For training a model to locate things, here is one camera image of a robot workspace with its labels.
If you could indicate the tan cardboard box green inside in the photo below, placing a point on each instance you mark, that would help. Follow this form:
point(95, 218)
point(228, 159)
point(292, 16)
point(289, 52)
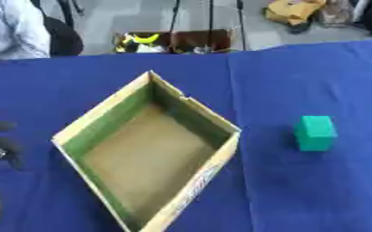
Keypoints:
point(147, 157)

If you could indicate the brown cardboard box with toys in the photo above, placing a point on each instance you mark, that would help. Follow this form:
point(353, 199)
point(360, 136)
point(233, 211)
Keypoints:
point(194, 40)

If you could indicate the green rectangular block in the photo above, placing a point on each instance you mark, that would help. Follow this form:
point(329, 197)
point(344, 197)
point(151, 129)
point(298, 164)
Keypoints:
point(315, 134)

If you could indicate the person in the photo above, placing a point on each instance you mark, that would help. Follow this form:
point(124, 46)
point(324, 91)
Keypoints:
point(12, 28)

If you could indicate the yellow bag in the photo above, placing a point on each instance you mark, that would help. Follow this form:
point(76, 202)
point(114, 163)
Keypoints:
point(292, 11)

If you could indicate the black chair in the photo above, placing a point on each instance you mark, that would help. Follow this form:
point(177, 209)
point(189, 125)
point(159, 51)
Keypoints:
point(62, 34)

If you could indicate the yellow toy banana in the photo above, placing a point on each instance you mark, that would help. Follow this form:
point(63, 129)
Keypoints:
point(147, 39)

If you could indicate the black tripod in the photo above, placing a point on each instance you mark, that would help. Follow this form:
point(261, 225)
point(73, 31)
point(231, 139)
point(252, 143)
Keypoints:
point(209, 21)

